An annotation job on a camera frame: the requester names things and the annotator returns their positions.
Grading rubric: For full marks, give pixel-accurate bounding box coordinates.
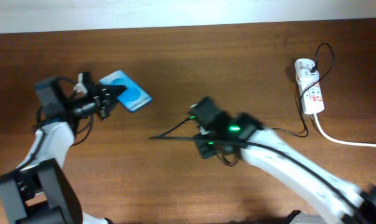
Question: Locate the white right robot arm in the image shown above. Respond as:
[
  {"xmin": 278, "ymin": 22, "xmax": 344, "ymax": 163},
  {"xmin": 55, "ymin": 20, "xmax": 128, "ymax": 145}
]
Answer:
[{"xmin": 193, "ymin": 113, "xmax": 376, "ymax": 223}]

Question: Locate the white power strip cord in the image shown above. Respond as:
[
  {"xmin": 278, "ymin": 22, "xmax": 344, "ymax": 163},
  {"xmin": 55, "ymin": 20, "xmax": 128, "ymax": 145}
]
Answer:
[{"xmin": 311, "ymin": 112, "xmax": 376, "ymax": 149}]

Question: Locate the white power strip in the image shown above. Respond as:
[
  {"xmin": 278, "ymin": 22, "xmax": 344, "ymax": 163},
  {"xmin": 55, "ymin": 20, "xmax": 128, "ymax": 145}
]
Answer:
[{"xmin": 294, "ymin": 58, "xmax": 324, "ymax": 115}]

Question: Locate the white USB charger plug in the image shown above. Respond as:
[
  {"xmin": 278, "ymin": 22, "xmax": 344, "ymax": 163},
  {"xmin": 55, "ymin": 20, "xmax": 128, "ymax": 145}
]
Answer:
[{"xmin": 296, "ymin": 69, "xmax": 319, "ymax": 84}]

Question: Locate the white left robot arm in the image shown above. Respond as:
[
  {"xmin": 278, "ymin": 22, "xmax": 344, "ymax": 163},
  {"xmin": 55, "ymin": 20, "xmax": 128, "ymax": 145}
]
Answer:
[{"xmin": 0, "ymin": 73, "xmax": 127, "ymax": 224}]

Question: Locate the blue Galaxy smartphone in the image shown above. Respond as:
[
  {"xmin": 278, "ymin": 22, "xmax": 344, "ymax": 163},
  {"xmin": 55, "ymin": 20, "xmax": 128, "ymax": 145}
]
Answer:
[{"xmin": 99, "ymin": 70, "xmax": 152, "ymax": 113}]

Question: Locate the black USB charging cable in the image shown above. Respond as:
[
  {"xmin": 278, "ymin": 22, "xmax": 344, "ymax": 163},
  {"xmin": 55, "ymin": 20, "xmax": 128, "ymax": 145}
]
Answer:
[{"xmin": 149, "ymin": 42, "xmax": 335, "ymax": 141}]

